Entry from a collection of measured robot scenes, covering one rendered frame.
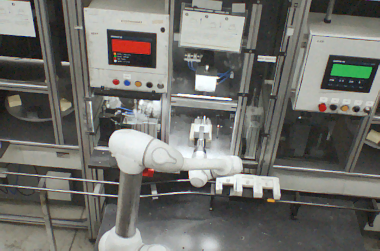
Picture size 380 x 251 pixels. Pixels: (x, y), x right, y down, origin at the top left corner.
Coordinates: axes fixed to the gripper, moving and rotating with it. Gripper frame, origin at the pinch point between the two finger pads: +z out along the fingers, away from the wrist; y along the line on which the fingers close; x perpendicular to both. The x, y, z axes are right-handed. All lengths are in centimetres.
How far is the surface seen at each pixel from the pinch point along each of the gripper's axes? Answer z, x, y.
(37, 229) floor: -3, 114, -104
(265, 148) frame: -7.9, -38.2, -0.3
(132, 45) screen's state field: -11, 39, 62
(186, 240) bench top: -51, 3, -36
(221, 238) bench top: -48, -16, -36
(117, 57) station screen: -11, 46, 55
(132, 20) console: -9, 39, 75
